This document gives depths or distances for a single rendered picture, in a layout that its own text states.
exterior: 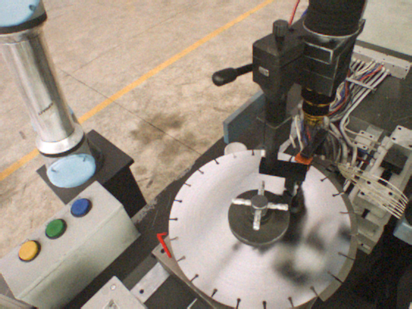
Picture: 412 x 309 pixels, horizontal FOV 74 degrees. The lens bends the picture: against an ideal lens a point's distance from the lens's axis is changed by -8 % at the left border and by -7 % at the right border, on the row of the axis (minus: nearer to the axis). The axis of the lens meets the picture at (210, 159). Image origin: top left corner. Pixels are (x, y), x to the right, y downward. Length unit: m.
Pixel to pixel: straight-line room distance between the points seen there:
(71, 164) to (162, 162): 1.25
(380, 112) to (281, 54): 0.81
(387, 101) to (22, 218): 2.04
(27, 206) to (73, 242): 1.50
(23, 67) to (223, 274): 0.52
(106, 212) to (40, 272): 0.18
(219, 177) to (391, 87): 0.86
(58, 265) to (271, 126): 0.51
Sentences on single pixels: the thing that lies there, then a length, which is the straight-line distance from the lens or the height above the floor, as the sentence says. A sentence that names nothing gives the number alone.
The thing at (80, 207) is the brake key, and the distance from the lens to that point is 0.71.
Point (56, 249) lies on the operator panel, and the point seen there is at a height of 0.90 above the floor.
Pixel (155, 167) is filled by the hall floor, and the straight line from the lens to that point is 1.93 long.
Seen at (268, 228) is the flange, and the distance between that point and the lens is 0.53.
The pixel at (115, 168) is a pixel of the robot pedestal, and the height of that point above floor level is 0.75.
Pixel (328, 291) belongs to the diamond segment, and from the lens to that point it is 0.51.
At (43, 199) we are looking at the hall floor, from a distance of 2.13.
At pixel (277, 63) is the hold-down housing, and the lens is 0.37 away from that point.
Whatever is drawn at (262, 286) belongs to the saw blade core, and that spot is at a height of 0.95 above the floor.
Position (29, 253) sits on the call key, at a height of 0.91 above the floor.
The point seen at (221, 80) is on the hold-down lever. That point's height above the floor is 1.22.
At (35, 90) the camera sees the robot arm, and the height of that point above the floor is 1.14.
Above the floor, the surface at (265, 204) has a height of 1.00.
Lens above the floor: 1.43
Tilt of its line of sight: 49 degrees down
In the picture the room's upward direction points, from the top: 9 degrees counter-clockwise
